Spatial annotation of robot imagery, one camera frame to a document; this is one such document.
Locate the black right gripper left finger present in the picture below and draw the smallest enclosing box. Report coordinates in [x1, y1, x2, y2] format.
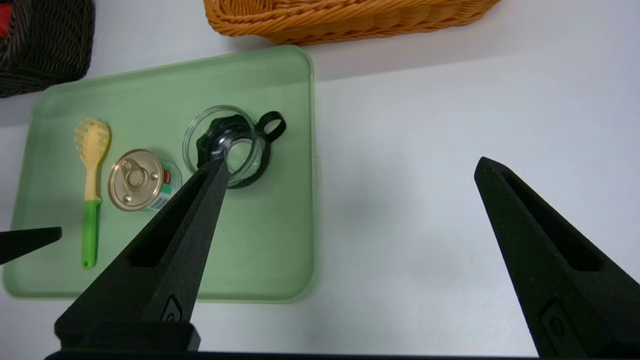
[54, 159, 231, 352]

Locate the yellow spaghetti spoon green handle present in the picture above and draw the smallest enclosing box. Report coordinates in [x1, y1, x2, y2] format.
[74, 117, 111, 270]

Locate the light green plastic tray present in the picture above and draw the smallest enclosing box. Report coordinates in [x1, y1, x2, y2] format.
[2, 45, 317, 303]

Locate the dark brown wicker basket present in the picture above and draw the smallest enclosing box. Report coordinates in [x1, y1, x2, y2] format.
[0, 0, 96, 98]

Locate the orange wicker basket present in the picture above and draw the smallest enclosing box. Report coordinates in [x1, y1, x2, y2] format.
[202, 0, 503, 46]

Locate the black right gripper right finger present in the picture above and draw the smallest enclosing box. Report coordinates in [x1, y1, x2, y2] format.
[474, 156, 640, 358]

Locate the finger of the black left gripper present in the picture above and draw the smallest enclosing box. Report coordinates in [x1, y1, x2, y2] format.
[0, 226, 63, 266]

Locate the tin can green label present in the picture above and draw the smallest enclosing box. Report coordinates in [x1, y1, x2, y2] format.
[107, 148, 183, 213]

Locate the glass jar black lid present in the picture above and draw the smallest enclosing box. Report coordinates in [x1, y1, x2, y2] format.
[182, 105, 287, 190]

